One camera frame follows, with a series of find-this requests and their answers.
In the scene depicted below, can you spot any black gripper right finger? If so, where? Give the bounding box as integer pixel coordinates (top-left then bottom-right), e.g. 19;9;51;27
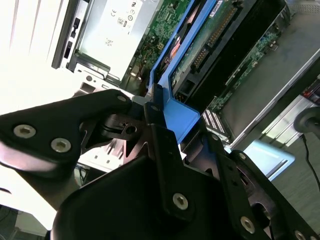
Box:
199;122;320;240

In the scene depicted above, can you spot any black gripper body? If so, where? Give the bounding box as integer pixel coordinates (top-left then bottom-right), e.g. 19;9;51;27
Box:
51;155;238;240

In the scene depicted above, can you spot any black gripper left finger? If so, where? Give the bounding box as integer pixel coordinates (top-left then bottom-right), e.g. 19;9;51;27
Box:
0;84;197;221

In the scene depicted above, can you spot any hard disk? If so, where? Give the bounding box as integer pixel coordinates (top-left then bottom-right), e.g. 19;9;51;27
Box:
147;0;291;147

